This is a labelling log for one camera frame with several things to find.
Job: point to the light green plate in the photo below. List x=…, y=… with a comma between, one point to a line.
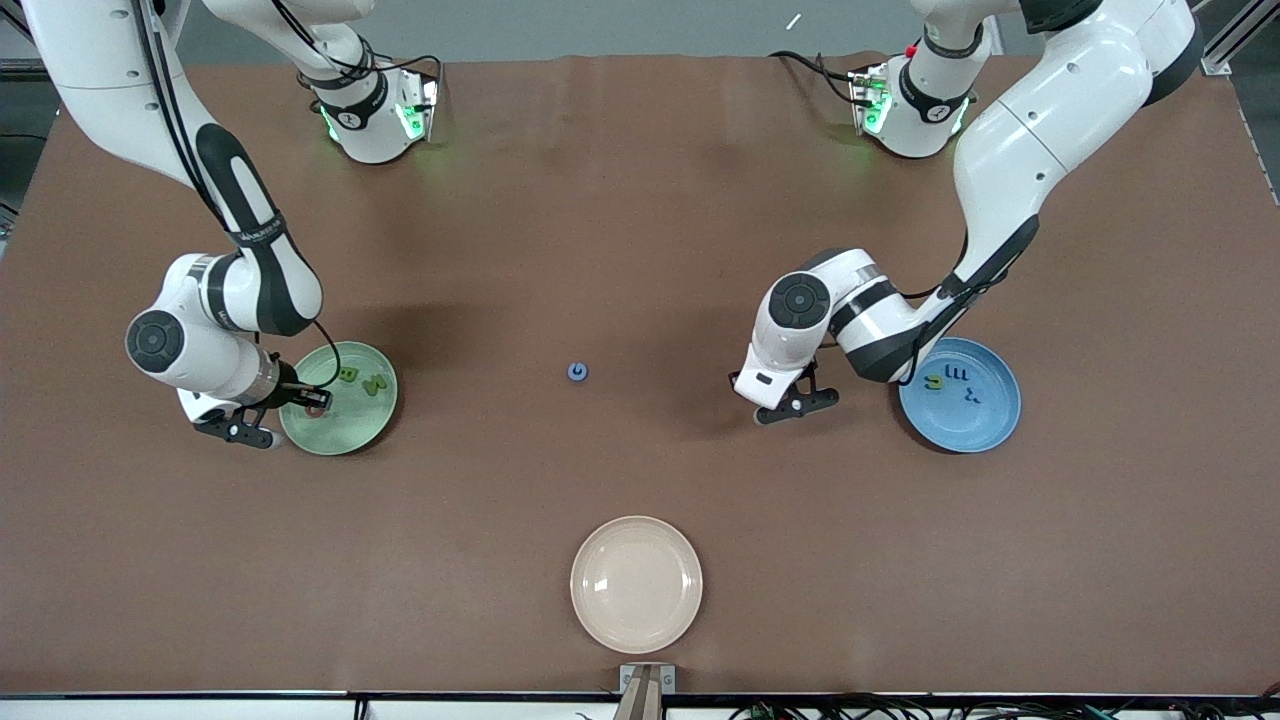
x=350, y=425

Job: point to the blue letter G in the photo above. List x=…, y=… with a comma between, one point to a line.
x=570, y=372

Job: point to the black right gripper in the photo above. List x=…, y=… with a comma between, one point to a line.
x=289, y=385

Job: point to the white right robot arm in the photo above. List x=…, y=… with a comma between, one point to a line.
x=100, y=100

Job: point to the cream plate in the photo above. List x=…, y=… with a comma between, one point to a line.
x=636, y=585

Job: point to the blue plate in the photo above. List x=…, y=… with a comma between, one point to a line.
x=970, y=425

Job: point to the aluminium frame profile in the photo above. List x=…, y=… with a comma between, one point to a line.
x=1215, y=65

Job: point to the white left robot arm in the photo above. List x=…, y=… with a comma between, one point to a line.
x=1040, y=140

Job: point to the blue lowercase letter m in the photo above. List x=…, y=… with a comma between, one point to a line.
x=957, y=373

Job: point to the aluminium profile post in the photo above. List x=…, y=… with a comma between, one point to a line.
x=640, y=705

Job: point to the grey metal bracket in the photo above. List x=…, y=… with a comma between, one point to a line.
x=627, y=680

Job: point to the red letter Q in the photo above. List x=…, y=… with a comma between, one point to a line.
x=312, y=413

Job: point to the brown table cover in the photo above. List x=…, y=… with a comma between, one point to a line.
x=640, y=250

